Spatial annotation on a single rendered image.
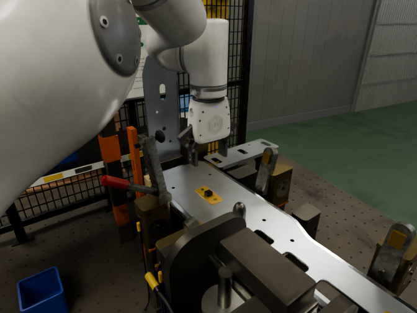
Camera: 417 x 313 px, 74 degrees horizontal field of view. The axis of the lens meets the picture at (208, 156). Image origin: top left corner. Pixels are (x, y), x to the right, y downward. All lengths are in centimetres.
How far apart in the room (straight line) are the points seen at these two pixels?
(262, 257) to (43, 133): 26
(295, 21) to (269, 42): 45
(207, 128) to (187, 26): 26
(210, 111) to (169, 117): 31
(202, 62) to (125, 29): 43
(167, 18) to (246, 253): 32
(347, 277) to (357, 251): 54
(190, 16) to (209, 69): 18
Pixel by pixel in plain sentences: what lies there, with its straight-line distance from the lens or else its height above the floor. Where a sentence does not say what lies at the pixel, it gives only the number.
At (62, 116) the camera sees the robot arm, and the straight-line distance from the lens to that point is 18.
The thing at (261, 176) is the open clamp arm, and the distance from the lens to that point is 81.
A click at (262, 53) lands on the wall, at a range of 386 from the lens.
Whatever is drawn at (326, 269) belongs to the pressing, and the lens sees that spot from 63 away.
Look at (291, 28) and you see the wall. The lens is 410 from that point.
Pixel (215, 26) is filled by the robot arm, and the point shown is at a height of 142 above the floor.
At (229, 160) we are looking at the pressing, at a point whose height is 100.
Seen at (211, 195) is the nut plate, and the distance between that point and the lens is 77.
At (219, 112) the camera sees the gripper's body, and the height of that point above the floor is 124.
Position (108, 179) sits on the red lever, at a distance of 60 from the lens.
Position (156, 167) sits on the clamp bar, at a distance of 62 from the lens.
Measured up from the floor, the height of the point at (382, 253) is 104.
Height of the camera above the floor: 144
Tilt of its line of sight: 26 degrees down
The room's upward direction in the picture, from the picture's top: straight up
